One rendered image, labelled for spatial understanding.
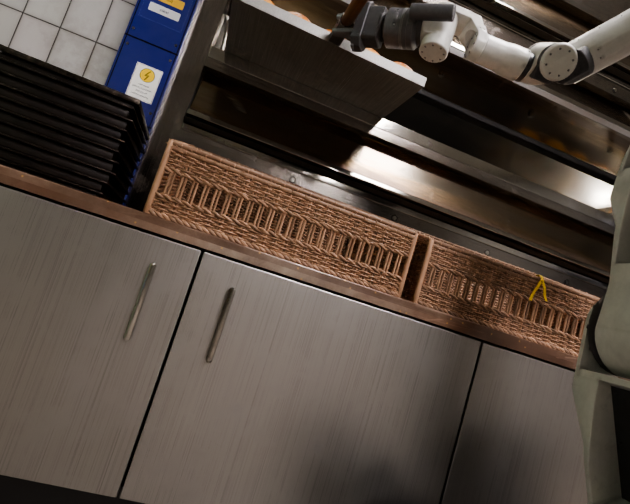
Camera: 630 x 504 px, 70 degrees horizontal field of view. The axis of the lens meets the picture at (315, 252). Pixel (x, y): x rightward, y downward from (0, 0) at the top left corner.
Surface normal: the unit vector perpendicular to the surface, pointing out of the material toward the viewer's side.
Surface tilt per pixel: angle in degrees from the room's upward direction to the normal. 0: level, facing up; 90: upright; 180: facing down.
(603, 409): 90
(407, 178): 70
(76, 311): 90
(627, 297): 85
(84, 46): 90
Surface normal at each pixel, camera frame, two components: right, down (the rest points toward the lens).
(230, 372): 0.24, -0.04
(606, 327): -0.95, -0.18
